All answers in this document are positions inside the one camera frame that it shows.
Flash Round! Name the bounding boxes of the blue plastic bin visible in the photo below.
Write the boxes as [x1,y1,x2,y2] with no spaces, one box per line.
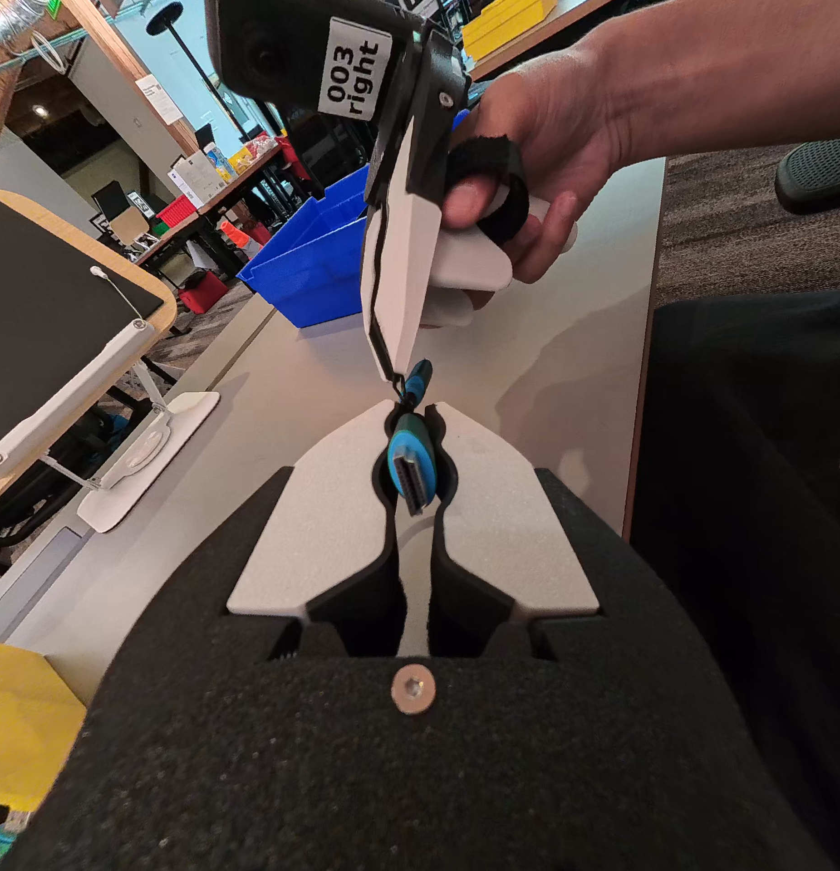
[236,163,374,329]

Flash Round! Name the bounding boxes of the red storage box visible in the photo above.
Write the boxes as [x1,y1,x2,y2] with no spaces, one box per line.
[177,270,231,316]

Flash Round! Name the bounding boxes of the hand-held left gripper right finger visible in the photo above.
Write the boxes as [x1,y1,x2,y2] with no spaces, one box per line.
[425,401,602,621]

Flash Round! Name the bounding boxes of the white tablet stand with board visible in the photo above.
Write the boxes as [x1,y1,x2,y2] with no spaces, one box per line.
[0,187,221,533]

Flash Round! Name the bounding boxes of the yellow plastic bin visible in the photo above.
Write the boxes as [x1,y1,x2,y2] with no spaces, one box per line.
[461,0,559,64]
[0,638,88,812]

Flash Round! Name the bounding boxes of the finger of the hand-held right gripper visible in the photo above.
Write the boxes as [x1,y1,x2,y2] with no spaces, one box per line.
[371,117,443,383]
[360,203,398,383]

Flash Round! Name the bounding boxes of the blue green HDMI cable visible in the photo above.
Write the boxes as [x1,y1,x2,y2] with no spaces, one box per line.
[388,359,440,519]

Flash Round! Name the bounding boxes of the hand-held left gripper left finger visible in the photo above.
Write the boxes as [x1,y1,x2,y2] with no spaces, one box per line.
[227,400,400,621]

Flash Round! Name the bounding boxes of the white cardboard box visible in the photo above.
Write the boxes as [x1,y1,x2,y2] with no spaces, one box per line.
[167,150,231,209]

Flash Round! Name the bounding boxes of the grey desk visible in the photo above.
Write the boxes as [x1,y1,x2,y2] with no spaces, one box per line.
[0,157,668,690]

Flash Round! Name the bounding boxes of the person's right hand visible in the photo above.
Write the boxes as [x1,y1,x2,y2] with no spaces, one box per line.
[439,34,633,329]

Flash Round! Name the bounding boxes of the person's black trousers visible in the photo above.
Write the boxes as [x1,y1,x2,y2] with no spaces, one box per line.
[629,291,840,871]

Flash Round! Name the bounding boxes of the person's right forearm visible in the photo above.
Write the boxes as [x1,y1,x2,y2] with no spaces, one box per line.
[592,0,840,171]

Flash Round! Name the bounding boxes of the wooden background table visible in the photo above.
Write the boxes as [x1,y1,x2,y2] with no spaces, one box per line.
[133,142,293,269]

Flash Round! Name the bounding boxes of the white paper sign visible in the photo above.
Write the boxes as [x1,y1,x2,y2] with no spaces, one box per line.
[134,73,183,125]

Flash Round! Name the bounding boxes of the black floor lamp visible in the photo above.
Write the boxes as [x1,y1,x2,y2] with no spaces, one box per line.
[145,3,259,140]

